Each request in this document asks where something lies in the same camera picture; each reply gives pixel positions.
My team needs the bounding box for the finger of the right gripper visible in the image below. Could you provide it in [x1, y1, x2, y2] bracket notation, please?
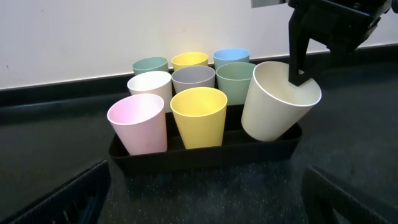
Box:
[288, 6, 313, 87]

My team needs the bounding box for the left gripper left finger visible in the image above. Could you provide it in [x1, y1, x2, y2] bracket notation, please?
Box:
[0, 159, 112, 224]

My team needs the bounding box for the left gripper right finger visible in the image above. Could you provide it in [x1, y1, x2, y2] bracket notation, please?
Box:
[300, 166, 398, 224]

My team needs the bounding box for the white cup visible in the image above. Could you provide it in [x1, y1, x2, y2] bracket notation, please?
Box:
[126, 70, 174, 113]
[241, 60, 323, 142]

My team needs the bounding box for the pink cup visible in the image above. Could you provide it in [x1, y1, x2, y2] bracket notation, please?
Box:
[106, 93, 169, 156]

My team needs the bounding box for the yellow cup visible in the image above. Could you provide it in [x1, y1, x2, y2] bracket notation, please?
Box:
[170, 52, 210, 72]
[170, 86, 228, 150]

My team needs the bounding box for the blue cup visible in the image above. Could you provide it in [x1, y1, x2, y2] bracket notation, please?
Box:
[213, 47, 251, 70]

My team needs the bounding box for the green cup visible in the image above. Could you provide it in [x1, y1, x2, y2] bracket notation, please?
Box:
[215, 62, 257, 106]
[132, 56, 170, 76]

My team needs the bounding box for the grey cup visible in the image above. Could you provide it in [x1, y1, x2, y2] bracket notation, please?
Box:
[171, 65, 216, 94]

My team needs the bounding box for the black tray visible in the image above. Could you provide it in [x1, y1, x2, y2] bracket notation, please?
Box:
[108, 104, 303, 175]

